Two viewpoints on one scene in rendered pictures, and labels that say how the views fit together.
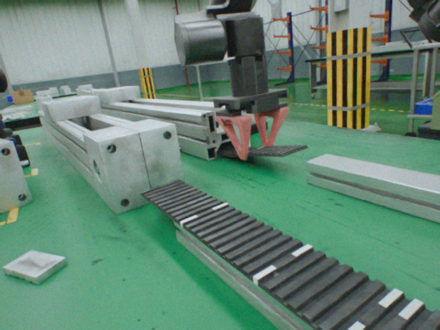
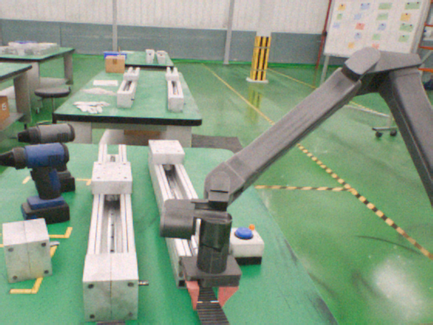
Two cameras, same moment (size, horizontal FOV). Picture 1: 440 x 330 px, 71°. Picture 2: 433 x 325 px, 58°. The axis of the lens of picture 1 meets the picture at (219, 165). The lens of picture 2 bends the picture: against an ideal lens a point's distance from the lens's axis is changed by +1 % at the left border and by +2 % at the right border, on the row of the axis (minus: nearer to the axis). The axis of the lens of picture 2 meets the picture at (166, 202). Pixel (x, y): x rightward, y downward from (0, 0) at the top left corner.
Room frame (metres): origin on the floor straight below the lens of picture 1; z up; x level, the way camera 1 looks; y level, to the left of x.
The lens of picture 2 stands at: (-0.11, -0.22, 1.30)
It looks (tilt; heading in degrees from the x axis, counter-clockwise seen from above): 25 degrees down; 23
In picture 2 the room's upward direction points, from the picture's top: 3 degrees clockwise
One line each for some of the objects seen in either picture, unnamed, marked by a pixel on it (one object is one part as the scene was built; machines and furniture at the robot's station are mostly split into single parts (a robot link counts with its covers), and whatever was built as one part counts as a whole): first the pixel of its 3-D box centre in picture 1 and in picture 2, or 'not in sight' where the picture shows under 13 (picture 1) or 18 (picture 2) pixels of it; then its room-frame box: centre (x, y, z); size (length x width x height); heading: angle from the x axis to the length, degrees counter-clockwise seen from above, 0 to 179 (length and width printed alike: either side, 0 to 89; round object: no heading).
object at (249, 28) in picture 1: (241, 38); (212, 227); (0.48, -0.06, 0.97); 0.07 x 0.06 x 0.07; 106
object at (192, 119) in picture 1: (146, 117); (174, 196); (0.89, 0.19, 0.82); 0.80 x 0.10 x 0.09; 32
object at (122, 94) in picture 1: (117, 98); (165, 155); (1.11, 0.32, 0.87); 0.16 x 0.11 x 0.07; 32
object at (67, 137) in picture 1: (76, 131); (112, 196); (0.79, 0.35, 0.82); 0.80 x 0.10 x 0.09; 32
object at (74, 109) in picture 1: (71, 112); (112, 181); (0.79, 0.35, 0.87); 0.16 x 0.11 x 0.07; 32
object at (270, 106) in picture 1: (259, 126); (215, 287); (0.49, -0.07, 0.84); 0.07 x 0.07 x 0.09; 31
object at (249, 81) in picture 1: (249, 81); (212, 256); (0.49, -0.06, 0.91); 0.10 x 0.07 x 0.07; 121
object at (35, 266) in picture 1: (35, 265); not in sight; (0.26, 0.18, 0.78); 0.05 x 0.03 x 0.01; 62
